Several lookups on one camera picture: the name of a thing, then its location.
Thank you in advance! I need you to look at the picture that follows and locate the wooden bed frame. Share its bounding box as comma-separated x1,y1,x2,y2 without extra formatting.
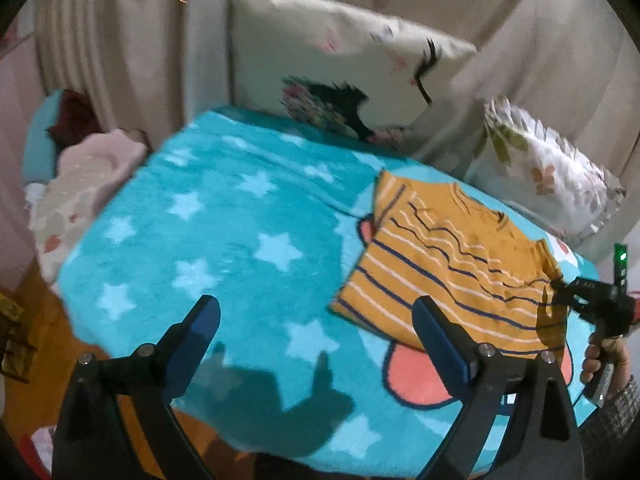
3,264,255,479

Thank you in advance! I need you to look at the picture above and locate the orange striped knit sweater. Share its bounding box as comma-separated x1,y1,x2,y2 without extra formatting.
330,170,567,359

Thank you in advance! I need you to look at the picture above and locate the turquoise star fleece blanket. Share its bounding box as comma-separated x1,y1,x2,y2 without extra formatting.
58,108,596,478

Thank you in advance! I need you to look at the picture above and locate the pink white bundled bedding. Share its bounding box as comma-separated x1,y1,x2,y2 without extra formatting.
25,129,152,292

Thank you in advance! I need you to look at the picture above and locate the beige curtain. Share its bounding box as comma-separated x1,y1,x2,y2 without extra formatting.
34,0,639,255

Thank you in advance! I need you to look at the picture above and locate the checkered grey garment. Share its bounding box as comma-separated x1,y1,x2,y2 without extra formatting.
579,377,639,479

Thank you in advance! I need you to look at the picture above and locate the white leaf print pillow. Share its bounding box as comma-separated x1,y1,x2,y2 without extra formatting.
464,96,626,247

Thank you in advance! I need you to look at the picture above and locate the teal pillow with dark cloth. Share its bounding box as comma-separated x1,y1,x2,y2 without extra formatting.
22,89,104,185

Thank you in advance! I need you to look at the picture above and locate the white floral bird pillow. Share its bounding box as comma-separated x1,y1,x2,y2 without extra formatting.
230,0,476,148

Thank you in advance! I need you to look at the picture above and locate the person's right hand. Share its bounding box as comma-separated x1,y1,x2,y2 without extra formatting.
580,333,632,401

